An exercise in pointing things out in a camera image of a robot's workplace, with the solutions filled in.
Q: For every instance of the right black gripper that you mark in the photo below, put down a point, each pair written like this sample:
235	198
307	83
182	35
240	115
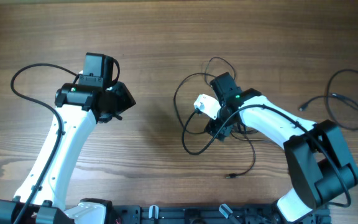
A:
215	129

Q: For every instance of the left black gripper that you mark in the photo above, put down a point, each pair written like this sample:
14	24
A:
125	98

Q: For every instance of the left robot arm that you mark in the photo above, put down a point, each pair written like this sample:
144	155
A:
94	96

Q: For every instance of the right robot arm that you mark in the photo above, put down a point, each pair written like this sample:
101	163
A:
320	164

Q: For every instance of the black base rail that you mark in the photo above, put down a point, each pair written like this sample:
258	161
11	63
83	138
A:
247	214

